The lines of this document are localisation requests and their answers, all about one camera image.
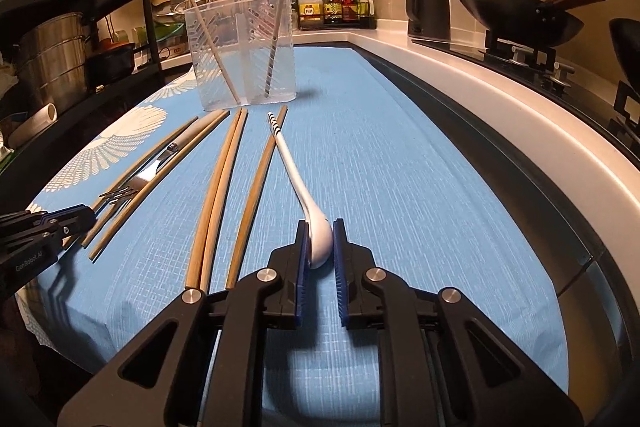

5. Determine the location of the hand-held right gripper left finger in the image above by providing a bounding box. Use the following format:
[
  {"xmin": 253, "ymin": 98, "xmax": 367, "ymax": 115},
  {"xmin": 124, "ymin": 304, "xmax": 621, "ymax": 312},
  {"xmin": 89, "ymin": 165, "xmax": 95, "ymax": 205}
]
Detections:
[{"xmin": 56, "ymin": 219, "xmax": 308, "ymax": 427}]

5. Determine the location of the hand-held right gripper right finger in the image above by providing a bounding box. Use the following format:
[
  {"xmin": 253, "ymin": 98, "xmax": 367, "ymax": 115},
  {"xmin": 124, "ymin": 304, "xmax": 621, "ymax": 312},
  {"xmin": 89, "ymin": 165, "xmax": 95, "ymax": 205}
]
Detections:
[{"xmin": 332, "ymin": 218, "xmax": 585, "ymax": 427}]

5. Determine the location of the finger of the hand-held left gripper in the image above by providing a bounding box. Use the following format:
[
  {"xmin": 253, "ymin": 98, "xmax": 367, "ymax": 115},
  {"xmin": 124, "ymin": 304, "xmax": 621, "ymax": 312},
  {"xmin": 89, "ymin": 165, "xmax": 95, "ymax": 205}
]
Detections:
[
  {"xmin": 0, "ymin": 205, "xmax": 97, "ymax": 230},
  {"xmin": 0, "ymin": 227, "xmax": 69, "ymax": 254}
]

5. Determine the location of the brown wooden chopstick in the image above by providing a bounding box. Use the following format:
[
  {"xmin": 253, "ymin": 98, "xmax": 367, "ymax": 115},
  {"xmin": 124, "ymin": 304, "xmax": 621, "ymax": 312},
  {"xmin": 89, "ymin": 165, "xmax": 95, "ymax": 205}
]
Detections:
[{"xmin": 225, "ymin": 105, "xmax": 289, "ymax": 292}]

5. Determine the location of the white spoon striped handle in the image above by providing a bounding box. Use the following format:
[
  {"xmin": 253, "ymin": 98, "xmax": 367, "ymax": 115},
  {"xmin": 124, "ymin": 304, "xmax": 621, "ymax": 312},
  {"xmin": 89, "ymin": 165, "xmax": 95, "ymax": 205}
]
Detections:
[{"xmin": 267, "ymin": 112, "xmax": 334, "ymax": 270}]

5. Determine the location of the thick wooden chopstick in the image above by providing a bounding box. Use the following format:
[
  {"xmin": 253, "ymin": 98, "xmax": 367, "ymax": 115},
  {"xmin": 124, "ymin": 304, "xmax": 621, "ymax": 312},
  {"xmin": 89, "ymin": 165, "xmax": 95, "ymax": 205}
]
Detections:
[
  {"xmin": 199, "ymin": 108, "xmax": 249, "ymax": 294},
  {"xmin": 184, "ymin": 108, "xmax": 244, "ymax": 293}
]

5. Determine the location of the clear plastic utensil container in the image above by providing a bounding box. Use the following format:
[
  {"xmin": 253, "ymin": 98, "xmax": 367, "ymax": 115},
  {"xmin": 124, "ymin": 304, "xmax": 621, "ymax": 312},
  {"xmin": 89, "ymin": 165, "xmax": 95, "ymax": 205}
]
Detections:
[{"xmin": 184, "ymin": 0, "xmax": 297, "ymax": 112}]

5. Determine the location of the blue patterned tablecloth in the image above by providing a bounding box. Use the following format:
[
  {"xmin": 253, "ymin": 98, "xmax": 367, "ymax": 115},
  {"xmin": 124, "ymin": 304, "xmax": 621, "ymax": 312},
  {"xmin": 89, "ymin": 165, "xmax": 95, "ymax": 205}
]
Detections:
[{"xmin": 15, "ymin": 44, "xmax": 571, "ymax": 427}]

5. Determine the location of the white paper roll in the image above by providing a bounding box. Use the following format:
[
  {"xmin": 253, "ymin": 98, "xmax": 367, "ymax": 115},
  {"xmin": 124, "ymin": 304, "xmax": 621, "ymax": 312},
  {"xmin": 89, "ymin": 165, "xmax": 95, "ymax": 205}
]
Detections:
[{"xmin": 7, "ymin": 103, "xmax": 60, "ymax": 148}]

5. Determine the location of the steel stockpot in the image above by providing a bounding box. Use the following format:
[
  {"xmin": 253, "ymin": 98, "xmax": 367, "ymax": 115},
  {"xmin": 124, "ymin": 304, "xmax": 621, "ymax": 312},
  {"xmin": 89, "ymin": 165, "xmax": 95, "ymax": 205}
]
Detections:
[{"xmin": 12, "ymin": 12, "xmax": 93, "ymax": 112}]

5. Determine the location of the black pot orange rim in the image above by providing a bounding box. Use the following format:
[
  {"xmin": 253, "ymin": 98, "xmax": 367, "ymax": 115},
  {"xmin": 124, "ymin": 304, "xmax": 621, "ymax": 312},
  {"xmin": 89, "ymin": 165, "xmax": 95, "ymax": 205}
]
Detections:
[{"xmin": 87, "ymin": 39, "xmax": 137, "ymax": 80}]

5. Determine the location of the green plate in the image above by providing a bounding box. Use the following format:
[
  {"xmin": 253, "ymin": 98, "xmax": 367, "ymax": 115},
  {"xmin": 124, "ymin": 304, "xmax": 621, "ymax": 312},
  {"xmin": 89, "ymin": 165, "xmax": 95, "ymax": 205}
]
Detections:
[{"xmin": 150, "ymin": 22, "xmax": 187, "ymax": 42}]

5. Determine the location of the black metal shelf unit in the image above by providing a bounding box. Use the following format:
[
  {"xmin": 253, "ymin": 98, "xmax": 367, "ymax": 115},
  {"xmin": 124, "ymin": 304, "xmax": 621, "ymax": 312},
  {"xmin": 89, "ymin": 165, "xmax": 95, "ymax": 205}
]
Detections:
[{"xmin": 0, "ymin": 0, "xmax": 208, "ymax": 118}]

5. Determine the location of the light wooden chopstick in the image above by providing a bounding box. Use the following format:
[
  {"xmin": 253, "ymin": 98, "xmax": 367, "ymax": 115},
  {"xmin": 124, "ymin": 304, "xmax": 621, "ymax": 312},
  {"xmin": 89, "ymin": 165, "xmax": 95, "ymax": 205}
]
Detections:
[{"xmin": 181, "ymin": 0, "xmax": 242, "ymax": 105}]

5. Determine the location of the large yellow oil bottle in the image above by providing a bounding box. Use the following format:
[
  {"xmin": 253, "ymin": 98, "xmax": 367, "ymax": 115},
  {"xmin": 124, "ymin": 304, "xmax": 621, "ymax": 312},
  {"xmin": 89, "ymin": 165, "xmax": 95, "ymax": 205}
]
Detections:
[{"xmin": 298, "ymin": 0, "xmax": 326, "ymax": 30}]

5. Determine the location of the dark brown chopstick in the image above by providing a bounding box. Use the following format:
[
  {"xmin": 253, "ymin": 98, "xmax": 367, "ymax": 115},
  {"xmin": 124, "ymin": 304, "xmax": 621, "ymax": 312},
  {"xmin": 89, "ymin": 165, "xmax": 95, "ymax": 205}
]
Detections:
[{"xmin": 263, "ymin": 0, "xmax": 297, "ymax": 98}]

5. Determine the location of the black pan support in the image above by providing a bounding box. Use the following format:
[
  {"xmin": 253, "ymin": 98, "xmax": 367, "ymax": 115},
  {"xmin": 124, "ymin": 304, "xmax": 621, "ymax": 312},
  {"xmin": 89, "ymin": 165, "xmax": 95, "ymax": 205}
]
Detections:
[
  {"xmin": 484, "ymin": 29, "xmax": 558, "ymax": 65},
  {"xmin": 609, "ymin": 81, "xmax": 640, "ymax": 135}
]

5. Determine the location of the black electric kettle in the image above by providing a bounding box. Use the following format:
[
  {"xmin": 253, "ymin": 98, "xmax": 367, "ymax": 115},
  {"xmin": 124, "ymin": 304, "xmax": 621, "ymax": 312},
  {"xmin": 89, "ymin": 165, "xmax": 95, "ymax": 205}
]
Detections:
[{"xmin": 405, "ymin": 0, "xmax": 451, "ymax": 42}]

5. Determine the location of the black glass cooktop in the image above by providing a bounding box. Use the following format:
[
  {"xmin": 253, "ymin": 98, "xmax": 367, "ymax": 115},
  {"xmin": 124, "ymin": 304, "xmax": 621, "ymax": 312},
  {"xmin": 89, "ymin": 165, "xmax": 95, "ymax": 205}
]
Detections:
[{"xmin": 412, "ymin": 34, "xmax": 640, "ymax": 158}]

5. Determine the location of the black wok wooden handle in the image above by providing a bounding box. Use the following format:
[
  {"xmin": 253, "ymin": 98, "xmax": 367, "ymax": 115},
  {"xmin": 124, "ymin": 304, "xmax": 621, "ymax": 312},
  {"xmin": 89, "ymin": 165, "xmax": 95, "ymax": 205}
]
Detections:
[{"xmin": 450, "ymin": 0, "xmax": 619, "ymax": 48}]

